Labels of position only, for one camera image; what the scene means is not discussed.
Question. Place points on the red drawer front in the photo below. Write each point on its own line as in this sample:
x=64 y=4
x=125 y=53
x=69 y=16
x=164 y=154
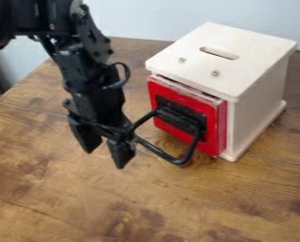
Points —
x=190 y=108

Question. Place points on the white wooden drawer box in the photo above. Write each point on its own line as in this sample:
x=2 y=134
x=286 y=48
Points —
x=239 y=66

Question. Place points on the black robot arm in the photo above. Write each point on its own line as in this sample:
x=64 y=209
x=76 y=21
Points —
x=62 y=26

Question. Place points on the black metal drawer handle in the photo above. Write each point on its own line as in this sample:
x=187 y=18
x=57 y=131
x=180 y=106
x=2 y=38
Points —
x=186 y=127

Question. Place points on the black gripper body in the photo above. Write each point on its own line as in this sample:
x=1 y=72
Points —
x=97 y=104

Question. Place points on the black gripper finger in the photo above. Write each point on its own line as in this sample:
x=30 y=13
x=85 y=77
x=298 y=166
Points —
x=123 y=152
x=87 y=136

